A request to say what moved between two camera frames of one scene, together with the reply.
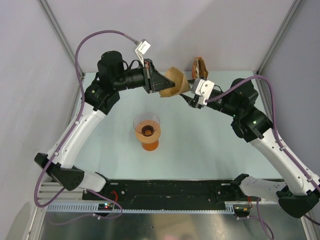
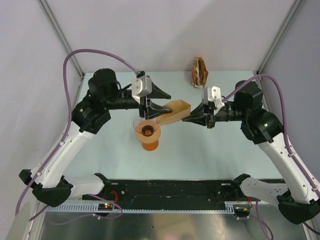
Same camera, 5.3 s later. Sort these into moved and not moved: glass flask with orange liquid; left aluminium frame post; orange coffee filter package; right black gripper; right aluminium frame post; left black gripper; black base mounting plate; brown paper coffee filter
Moved: brown paper coffee filter; right black gripper; left black gripper
Not moved: glass flask with orange liquid; black base mounting plate; orange coffee filter package; left aluminium frame post; right aluminium frame post
